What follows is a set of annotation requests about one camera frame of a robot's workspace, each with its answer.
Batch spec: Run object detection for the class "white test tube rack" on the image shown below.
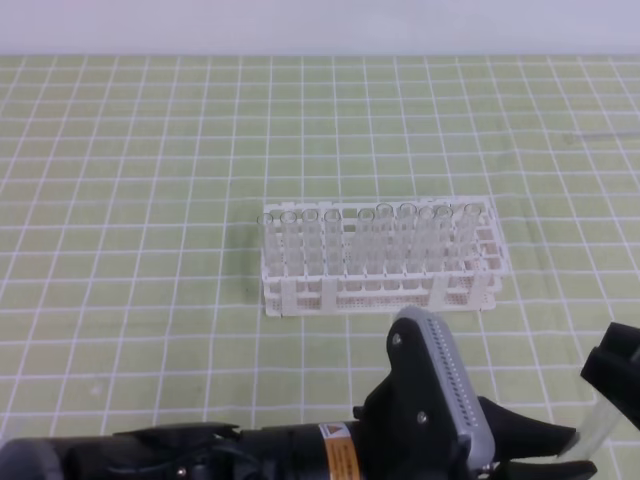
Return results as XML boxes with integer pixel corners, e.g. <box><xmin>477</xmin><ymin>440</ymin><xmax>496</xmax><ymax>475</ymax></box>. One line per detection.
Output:
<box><xmin>261</xmin><ymin>196</ymin><xmax>510</xmax><ymax>317</ymax></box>

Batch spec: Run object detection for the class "clear test tube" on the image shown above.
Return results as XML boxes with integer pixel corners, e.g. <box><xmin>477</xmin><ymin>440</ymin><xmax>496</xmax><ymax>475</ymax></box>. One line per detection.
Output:
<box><xmin>556</xmin><ymin>393</ymin><xmax>623</xmax><ymax>463</ymax></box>

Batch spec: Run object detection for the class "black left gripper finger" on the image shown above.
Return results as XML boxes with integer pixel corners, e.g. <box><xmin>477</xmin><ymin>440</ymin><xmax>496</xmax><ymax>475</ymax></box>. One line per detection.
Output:
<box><xmin>479</xmin><ymin>460</ymin><xmax>598</xmax><ymax>480</ymax></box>
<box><xmin>478</xmin><ymin>397</ymin><xmax>576</xmax><ymax>462</ymax></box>

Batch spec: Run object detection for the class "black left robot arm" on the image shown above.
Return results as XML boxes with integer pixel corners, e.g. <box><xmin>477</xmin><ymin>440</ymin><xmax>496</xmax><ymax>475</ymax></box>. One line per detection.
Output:
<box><xmin>1</xmin><ymin>306</ymin><xmax>597</xmax><ymax>479</ymax></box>

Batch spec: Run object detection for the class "clear tube rightmost in rack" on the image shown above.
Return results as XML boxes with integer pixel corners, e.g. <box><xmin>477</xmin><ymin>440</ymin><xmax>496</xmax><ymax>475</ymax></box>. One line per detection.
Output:
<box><xmin>448</xmin><ymin>203</ymin><xmax>482</xmax><ymax>270</ymax></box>

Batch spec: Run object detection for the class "black grey left gripper body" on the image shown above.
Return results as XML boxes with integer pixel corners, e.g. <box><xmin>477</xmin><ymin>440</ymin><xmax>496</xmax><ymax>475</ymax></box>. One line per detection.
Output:
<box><xmin>353</xmin><ymin>306</ymin><xmax>495</xmax><ymax>479</ymax></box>

